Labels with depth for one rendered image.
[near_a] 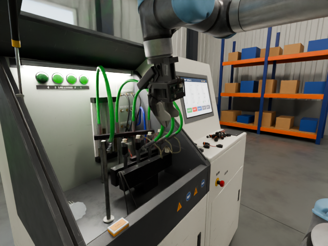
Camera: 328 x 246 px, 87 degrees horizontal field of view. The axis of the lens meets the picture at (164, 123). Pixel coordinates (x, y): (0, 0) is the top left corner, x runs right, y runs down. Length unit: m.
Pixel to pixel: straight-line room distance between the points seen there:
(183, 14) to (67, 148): 0.80
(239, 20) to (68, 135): 0.84
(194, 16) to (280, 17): 0.16
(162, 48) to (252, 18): 0.20
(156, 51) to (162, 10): 0.09
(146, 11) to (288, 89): 5.47
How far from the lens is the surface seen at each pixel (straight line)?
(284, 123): 5.90
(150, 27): 0.47
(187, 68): 1.32
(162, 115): 0.52
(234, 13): 0.46
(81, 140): 1.01
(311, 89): 5.73
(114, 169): 0.83
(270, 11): 0.43
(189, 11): 0.39
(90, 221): 0.82
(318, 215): 0.44
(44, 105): 0.92
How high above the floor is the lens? 1.33
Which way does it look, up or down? 11 degrees down
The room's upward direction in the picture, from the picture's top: straight up
